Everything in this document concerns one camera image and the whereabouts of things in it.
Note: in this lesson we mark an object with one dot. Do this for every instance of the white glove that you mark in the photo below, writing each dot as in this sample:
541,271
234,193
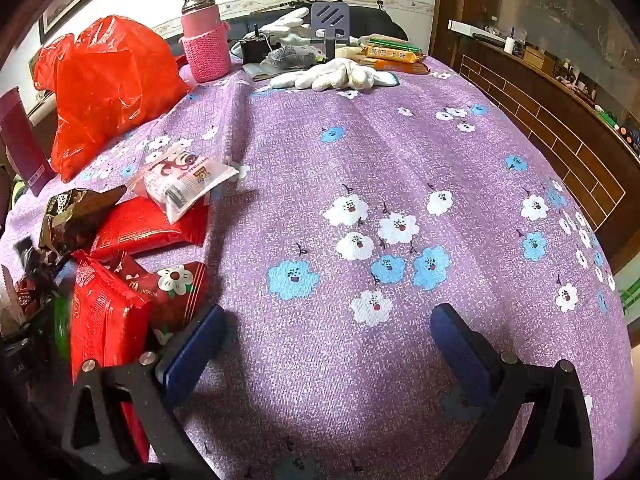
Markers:
287,25
325,77

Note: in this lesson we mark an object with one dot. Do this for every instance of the grey slotted spatula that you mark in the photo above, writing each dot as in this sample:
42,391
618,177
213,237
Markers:
327,20

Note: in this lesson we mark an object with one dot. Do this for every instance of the purple floral tablecloth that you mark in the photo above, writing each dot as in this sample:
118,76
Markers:
350,160

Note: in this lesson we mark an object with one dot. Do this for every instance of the small red flower snack packet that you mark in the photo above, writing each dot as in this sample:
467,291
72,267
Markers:
172,285

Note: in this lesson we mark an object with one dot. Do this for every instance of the pink and white snack packet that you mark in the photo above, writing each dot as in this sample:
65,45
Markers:
180,180

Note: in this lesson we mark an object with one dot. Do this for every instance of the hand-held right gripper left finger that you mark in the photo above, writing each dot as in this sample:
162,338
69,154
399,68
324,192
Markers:
197,345

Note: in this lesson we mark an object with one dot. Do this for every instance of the clear plastic bag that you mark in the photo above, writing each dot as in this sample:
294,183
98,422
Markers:
290,55

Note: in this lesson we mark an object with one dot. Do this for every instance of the purple thermos bottle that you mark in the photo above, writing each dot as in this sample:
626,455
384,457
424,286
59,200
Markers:
20,145

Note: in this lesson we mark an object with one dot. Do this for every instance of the pink bottle with knitted sleeve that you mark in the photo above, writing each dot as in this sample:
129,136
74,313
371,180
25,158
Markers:
202,50

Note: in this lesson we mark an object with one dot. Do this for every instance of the wooden tiled counter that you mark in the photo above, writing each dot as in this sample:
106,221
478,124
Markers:
550,125

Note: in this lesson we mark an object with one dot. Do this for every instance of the paper booklet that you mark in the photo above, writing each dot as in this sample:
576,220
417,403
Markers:
257,71

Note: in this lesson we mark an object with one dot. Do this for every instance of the white box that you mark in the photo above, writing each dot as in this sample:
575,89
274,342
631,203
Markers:
460,26

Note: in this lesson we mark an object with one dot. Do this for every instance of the black power adapter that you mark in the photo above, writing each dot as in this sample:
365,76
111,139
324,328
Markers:
255,50

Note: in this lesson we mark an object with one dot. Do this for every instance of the red plastic snack packet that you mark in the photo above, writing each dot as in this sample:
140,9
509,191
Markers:
107,320
145,227

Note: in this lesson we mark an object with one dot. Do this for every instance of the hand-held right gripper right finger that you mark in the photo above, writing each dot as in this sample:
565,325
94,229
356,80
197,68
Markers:
460,345

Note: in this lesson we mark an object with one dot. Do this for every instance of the cream biscuit packet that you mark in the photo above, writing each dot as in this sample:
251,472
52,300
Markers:
349,53

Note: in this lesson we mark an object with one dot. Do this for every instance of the small white bottle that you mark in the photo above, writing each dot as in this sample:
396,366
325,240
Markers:
509,46

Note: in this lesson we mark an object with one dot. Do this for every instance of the brown snack packet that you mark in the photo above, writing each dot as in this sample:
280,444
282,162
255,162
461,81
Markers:
75,220

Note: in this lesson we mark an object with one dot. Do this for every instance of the green biscuit packet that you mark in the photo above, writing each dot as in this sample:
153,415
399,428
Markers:
387,40

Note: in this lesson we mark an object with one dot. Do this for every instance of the red plastic bag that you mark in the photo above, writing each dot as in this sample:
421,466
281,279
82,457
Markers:
110,85

